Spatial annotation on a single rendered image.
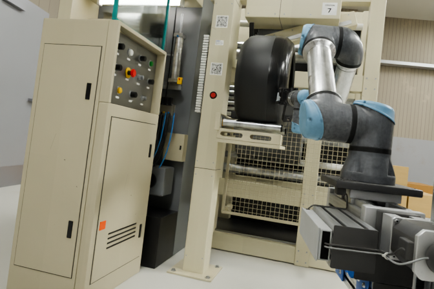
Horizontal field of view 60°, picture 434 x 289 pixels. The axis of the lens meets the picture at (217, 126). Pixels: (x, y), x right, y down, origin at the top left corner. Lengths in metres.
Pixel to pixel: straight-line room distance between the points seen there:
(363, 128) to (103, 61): 1.14
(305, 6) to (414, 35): 6.03
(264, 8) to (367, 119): 1.61
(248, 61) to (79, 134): 0.93
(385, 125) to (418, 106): 7.11
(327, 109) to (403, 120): 7.03
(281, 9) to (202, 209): 1.36
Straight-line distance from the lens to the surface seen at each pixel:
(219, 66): 2.26
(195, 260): 2.33
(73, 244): 1.81
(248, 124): 2.09
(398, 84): 8.16
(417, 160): 8.18
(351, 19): 2.69
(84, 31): 1.85
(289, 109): 1.83
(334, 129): 1.11
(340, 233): 0.84
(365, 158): 1.13
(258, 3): 2.62
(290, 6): 2.58
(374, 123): 1.13
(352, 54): 1.47
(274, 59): 2.02
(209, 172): 2.22
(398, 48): 8.31
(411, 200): 5.05
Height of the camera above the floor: 0.78
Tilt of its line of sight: 3 degrees up
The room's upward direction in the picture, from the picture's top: 7 degrees clockwise
